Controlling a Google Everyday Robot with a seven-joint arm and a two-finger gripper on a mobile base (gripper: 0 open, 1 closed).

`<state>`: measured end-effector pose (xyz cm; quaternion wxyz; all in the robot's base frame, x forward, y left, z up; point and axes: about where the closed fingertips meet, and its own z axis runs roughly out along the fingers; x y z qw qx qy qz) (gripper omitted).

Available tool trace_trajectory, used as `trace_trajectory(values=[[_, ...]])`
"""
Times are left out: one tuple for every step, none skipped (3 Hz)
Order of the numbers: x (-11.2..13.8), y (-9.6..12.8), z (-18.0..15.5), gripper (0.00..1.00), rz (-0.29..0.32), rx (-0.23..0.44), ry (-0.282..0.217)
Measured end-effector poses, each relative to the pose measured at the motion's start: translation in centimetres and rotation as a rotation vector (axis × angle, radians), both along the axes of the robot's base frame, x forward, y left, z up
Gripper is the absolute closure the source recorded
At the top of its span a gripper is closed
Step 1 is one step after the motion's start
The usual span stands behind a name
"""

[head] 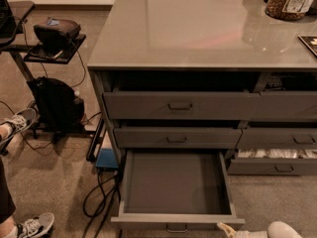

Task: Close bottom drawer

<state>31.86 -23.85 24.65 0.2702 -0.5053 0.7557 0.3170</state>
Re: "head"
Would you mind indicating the black backpack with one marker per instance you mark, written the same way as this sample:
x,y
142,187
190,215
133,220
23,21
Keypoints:
x,y
60,108

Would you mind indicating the packets in bottom right drawer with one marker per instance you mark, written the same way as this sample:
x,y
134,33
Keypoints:
x,y
278,154

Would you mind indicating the blue box on floor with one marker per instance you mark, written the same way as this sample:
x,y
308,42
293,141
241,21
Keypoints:
x,y
106,159

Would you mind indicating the grey sneaker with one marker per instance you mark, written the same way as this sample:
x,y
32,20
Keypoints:
x,y
18,123
36,227

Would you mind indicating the grey sneaker upper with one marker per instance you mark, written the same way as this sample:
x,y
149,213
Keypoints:
x,y
18,123

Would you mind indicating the grey sneaker lower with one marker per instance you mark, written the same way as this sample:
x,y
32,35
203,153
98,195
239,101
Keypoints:
x,y
36,227

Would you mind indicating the grey drawer cabinet island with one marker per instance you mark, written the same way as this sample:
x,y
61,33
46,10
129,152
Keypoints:
x,y
200,46

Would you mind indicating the black laptop on stand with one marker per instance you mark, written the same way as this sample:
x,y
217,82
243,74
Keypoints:
x,y
6,17

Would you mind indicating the dark tablet on counter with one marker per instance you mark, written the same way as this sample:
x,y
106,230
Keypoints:
x,y
310,43

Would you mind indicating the clear jar of nuts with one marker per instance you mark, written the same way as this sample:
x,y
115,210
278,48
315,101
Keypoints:
x,y
288,10

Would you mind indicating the black pouch on shelf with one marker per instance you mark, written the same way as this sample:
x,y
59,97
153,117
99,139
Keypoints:
x,y
56,33

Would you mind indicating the black rolling stand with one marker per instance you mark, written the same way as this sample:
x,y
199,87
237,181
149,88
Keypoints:
x,y
22,54

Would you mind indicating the person leg dark shorts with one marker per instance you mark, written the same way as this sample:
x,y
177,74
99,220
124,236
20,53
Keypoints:
x,y
8,228

